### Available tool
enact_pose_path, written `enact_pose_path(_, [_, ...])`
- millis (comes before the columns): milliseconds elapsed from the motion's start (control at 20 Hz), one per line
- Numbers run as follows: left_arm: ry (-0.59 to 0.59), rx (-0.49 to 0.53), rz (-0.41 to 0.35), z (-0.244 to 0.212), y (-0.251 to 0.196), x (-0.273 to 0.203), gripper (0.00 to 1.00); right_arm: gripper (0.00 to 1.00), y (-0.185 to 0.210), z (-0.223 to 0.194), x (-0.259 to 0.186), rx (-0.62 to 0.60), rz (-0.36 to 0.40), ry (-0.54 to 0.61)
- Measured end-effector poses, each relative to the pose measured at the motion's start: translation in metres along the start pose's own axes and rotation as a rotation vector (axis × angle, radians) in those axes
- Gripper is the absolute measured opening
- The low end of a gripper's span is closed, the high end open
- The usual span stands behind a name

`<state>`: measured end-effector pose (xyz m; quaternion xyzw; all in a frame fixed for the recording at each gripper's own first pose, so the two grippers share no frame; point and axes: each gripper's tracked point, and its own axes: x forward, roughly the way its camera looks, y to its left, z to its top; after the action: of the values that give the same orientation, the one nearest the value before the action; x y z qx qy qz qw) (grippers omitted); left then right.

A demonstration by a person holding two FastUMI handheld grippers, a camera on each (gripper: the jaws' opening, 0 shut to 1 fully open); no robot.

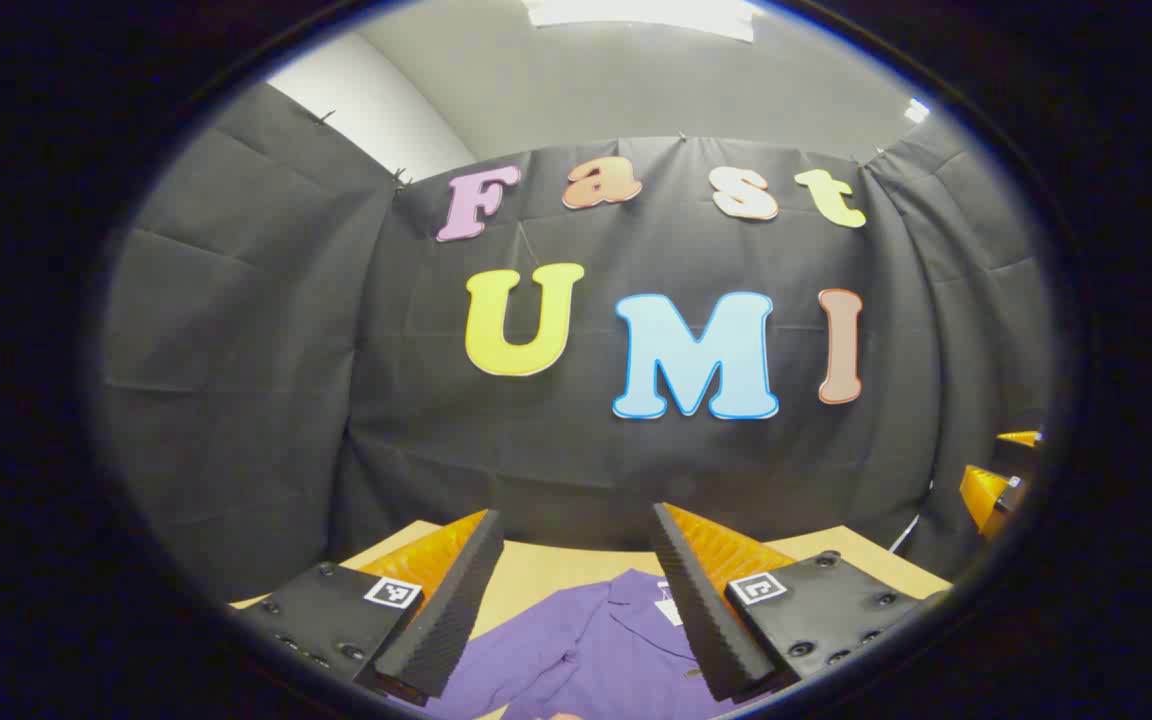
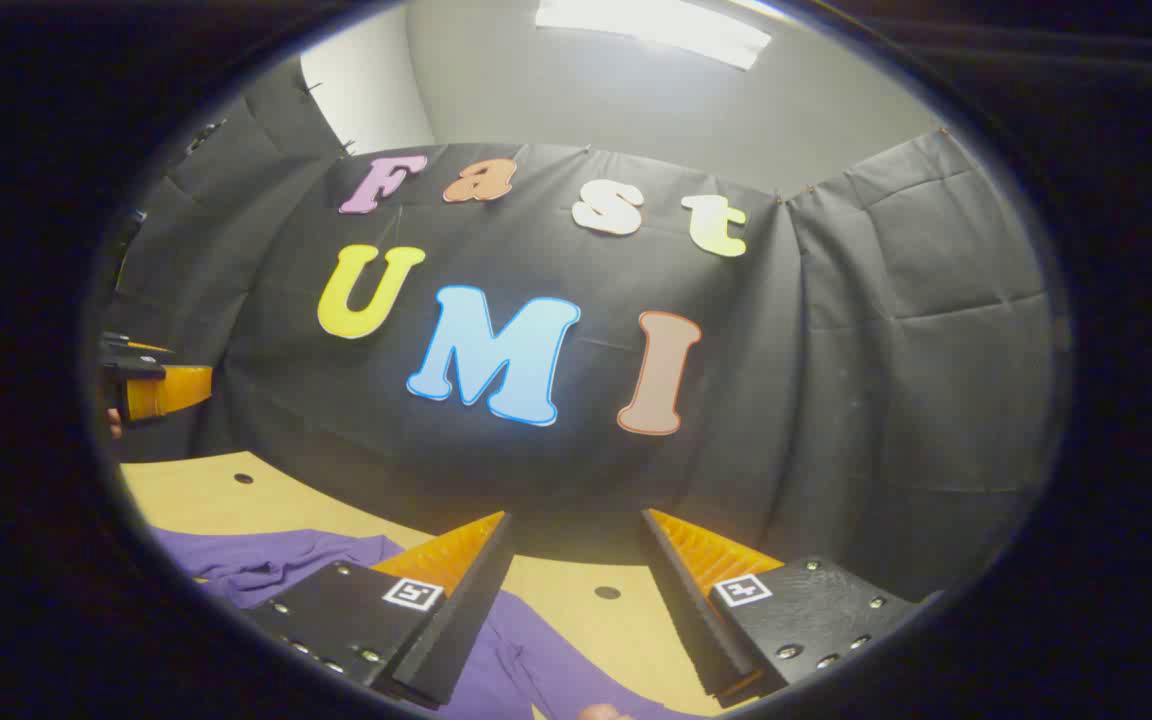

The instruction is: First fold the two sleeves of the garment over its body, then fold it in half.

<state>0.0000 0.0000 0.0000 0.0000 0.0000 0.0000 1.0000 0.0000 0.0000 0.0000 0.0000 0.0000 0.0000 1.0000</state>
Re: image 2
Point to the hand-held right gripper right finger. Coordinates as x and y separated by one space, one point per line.
686 610

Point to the black backdrop cloth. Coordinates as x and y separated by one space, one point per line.
836 400

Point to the purple knit garment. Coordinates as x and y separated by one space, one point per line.
536 660

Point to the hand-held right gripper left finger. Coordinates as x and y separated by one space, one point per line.
476 600

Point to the ceiling light panel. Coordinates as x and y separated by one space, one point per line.
656 25

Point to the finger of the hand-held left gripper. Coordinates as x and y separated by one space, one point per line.
136 350
171 388

